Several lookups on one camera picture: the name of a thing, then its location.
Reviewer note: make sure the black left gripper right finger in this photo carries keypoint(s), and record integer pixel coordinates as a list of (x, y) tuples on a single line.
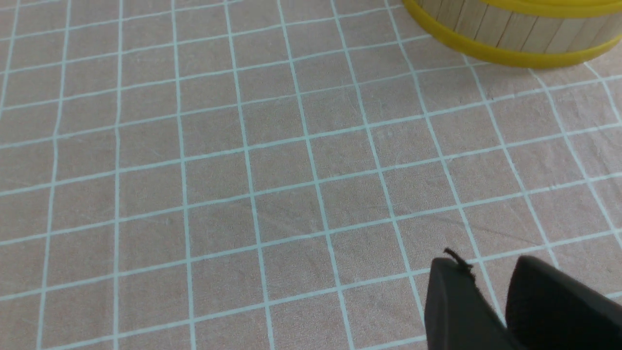
[(547, 309)]

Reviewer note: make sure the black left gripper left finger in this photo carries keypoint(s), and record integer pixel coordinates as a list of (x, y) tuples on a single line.
[(457, 316)]

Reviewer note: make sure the bamboo steamer tray yellow rim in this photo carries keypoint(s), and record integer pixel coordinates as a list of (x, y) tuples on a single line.
[(535, 34)]

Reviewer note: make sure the pink checkered tablecloth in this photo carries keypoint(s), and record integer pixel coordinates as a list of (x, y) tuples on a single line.
[(279, 174)]

